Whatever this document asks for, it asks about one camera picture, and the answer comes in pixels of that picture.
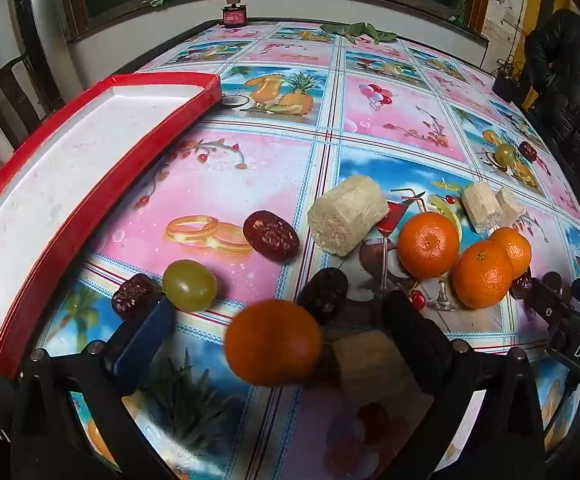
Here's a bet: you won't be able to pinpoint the black padded jacket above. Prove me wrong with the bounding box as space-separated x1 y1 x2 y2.
522 8 580 181

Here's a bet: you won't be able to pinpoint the small black box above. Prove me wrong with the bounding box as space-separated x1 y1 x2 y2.
491 71 525 103

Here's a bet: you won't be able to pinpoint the white standing air conditioner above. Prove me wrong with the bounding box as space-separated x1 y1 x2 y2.
7 0 86 106

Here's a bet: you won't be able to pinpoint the wooden armchair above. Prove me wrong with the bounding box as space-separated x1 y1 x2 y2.
0 55 66 151

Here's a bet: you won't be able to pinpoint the dark red jar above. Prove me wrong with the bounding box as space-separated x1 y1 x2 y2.
220 0 249 27

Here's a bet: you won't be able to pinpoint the orange mandarin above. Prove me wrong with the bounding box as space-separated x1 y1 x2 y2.
489 226 533 280
397 211 461 280
224 299 323 387
451 240 514 310

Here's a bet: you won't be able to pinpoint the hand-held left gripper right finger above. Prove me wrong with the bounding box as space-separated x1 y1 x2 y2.
370 291 546 480

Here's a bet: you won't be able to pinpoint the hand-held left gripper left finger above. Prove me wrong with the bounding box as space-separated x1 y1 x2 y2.
10 296 191 480

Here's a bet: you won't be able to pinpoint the green leaves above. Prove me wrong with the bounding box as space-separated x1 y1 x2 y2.
319 21 400 43

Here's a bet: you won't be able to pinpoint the large beige puffed rice roll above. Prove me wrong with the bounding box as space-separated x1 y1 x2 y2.
307 175 390 257

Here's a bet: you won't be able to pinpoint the red-rimmed white tray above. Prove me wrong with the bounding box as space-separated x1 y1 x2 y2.
0 72 223 378

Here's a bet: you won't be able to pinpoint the printed plastic tablecloth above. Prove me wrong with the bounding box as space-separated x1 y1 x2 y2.
35 21 580 480

